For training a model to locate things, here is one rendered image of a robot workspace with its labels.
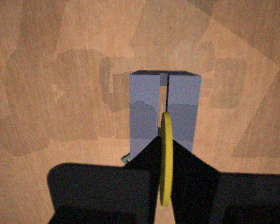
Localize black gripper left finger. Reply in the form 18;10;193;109
47;136;162;224

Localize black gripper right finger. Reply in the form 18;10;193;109
170;139;280;224

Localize gold coin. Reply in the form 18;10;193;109
159;112;173;207

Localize dark grey box walls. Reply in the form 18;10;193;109
133;70;194;137

